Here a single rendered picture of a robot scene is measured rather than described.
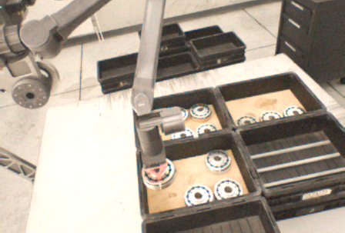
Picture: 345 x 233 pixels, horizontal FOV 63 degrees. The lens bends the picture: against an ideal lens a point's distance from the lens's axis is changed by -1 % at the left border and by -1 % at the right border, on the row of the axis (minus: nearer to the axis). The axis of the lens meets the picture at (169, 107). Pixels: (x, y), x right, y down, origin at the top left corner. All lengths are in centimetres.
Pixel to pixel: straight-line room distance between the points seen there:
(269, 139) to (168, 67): 151
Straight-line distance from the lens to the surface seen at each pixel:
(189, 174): 114
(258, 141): 124
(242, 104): 142
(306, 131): 131
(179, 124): 74
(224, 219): 102
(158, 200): 110
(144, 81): 75
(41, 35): 83
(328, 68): 278
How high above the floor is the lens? 176
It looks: 41 degrees down
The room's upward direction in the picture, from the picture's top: 10 degrees counter-clockwise
